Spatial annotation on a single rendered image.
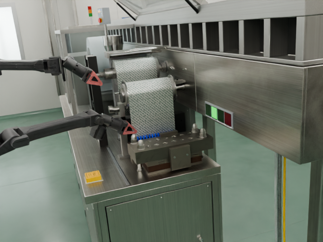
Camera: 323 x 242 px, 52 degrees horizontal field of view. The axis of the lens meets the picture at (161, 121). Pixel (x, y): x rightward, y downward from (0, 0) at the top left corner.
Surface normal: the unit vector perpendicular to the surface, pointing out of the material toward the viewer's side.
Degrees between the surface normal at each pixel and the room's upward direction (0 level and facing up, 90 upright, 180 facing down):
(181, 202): 90
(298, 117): 90
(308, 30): 90
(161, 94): 90
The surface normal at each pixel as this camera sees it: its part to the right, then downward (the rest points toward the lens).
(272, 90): -0.94, 0.16
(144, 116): 0.33, 0.24
